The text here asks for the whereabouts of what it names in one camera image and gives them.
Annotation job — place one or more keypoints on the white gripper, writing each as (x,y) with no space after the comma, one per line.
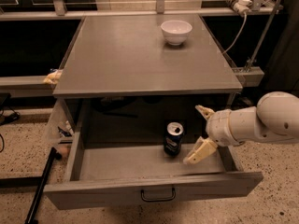
(217,127)

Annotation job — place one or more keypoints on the blue pepsi can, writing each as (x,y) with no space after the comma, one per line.
(172,139)

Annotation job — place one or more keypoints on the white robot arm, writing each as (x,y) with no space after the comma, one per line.
(274,120)

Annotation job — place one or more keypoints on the grey open drawer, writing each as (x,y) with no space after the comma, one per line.
(117,153)

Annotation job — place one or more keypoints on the grey cabinet counter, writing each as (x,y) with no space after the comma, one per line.
(128,56)

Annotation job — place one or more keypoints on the white ceramic bowl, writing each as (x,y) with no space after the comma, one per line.
(175,32)

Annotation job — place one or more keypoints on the white power strip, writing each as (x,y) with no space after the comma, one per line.
(241,7)

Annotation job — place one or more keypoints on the yellow crumpled bag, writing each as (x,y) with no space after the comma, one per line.
(53,77)

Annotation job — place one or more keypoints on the black pole on floor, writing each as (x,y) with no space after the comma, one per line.
(31,216)

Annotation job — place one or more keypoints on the black drawer handle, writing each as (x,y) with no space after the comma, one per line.
(158,195)

